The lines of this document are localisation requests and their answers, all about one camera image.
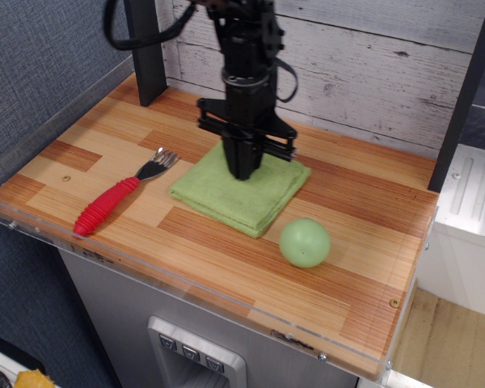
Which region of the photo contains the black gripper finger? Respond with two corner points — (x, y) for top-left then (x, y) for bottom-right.
(240, 140), (264, 180)
(222, 136), (241, 178)

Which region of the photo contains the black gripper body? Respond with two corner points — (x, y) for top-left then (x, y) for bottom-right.
(197, 72), (297, 161)

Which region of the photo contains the green cloth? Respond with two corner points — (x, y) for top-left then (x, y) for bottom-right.
(169, 143), (311, 238)

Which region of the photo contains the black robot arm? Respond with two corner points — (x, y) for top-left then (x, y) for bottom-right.
(197, 1), (297, 180)

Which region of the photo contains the green round fruit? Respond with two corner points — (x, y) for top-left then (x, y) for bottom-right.
(279, 218), (331, 268)

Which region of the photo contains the silver toy dishwasher front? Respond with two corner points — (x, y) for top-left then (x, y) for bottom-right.
(61, 250), (358, 387)

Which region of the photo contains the white toy sink counter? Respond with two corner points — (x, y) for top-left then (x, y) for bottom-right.
(415, 145), (485, 314)

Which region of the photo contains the yellow object at corner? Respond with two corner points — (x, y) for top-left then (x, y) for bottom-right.
(14, 369), (57, 388)

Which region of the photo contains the black white box corner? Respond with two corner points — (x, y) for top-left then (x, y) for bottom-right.
(0, 339), (46, 387)

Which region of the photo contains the red handled metal fork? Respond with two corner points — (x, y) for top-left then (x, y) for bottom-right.
(73, 147), (179, 236)

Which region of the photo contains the black sleeved cable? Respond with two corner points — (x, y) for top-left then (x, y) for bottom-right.
(103, 0), (197, 52)

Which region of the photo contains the dark right frame post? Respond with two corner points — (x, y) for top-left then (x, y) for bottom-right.
(428, 18), (485, 193)

